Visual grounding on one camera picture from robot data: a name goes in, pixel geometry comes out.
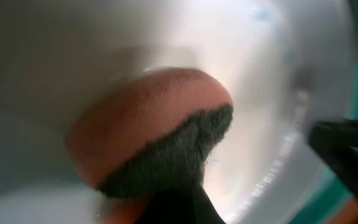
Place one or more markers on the teal plastic tray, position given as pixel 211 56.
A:
pixel 331 202

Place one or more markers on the light blue plate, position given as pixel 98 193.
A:
pixel 286 64

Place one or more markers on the dark wet sponge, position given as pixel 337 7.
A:
pixel 152 135

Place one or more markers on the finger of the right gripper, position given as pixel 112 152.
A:
pixel 335 144

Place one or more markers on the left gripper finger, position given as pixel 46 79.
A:
pixel 190 206

